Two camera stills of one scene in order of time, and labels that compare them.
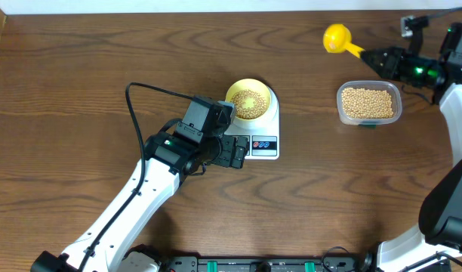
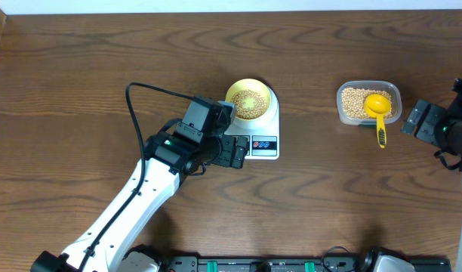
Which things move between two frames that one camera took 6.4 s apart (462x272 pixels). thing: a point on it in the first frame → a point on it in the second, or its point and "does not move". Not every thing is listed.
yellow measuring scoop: x=337 y=38 → x=376 y=106
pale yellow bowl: x=251 y=97 does not move
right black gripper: x=391 y=66 → x=426 y=128
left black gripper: x=224 y=159 does not move
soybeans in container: x=366 y=103 does not move
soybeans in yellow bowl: x=248 y=103 does not move
